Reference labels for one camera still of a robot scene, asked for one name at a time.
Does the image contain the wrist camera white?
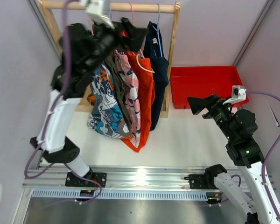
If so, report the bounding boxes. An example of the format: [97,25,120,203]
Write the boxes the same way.
[223,85,246,105]
[79,0,115,29]

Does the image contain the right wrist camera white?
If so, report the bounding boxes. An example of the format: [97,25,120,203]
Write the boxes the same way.
[223,85,246,105]

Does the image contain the orange shorts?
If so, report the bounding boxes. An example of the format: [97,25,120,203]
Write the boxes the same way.
[123,52,155,153]

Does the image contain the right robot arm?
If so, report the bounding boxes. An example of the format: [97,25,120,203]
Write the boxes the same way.
[187,93,280,224]

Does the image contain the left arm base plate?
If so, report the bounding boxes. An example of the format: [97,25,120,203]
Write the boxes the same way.
[65,172,107,188]

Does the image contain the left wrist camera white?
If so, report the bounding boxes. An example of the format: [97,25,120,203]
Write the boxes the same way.
[79,0,115,29]

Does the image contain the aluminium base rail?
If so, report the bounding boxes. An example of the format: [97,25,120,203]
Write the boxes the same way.
[22,164,277,192]

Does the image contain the olive green shorts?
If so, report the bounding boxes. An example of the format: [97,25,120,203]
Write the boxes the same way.
[105,56,131,129]

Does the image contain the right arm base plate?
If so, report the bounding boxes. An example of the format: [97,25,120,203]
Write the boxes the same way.
[184,174,217,189]

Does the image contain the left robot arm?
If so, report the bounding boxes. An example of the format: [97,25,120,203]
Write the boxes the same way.
[30,18,148,187]

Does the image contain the wooden clothes rack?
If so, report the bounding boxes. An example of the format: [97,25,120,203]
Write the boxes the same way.
[37,0,181,118]

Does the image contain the navy blue shorts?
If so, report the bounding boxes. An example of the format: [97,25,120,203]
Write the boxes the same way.
[143,21,169,131]

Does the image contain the blue cartoon print shorts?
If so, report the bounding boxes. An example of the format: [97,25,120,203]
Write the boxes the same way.
[87,64,132,139]

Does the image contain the white slotted cable duct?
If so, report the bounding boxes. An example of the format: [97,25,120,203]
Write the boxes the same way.
[31,189,208,201]

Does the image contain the red plastic bin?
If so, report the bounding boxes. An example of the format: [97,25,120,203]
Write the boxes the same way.
[170,66,243,109]

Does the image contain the light blue wire hanger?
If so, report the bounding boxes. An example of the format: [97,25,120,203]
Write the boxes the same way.
[152,3,164,58]

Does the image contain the pink wire hanger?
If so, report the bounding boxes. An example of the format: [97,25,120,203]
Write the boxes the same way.
[129,2,144,58]

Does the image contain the pink shark print shorts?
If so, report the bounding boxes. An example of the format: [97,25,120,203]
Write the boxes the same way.
[114,50,141,147]

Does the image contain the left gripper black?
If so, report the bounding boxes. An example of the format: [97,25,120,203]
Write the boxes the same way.
[86,15,149,74]

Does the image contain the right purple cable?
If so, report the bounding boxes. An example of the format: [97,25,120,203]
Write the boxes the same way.
[246,90,280,222]

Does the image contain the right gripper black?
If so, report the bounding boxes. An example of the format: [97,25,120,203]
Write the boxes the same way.
[186,93,235,141]

